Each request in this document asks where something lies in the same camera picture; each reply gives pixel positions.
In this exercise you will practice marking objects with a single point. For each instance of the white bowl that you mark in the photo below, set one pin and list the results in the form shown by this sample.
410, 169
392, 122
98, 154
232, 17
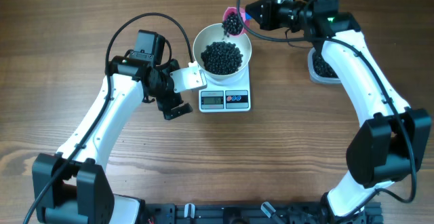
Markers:
215, 33

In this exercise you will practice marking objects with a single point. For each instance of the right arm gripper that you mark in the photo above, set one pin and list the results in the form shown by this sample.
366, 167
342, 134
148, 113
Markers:
266, 21

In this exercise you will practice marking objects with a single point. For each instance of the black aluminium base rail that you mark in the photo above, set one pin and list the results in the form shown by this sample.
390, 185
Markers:
294, 213

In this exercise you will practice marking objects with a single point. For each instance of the black beans in scoop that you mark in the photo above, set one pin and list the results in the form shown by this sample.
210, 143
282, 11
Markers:
232, 25

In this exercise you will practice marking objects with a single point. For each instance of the clear plastic container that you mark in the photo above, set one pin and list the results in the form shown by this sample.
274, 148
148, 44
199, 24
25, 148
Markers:
315, 78

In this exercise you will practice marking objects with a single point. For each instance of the black beans in bowl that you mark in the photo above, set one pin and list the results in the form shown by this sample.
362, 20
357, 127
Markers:
222, 58

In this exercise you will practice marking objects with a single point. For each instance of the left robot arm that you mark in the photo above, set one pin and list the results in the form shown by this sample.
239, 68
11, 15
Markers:
71, 186

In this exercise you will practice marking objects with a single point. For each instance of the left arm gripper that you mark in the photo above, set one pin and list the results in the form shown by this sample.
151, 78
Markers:
168, 66

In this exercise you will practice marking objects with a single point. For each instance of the white digital kitchen scale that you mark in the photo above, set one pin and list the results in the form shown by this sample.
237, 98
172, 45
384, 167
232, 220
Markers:
226, 95

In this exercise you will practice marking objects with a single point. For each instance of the pink scoop with blue handle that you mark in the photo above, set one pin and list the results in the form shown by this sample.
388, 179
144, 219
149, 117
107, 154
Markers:
242, 15

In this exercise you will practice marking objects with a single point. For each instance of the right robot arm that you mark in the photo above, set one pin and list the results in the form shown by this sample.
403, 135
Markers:
392, 136

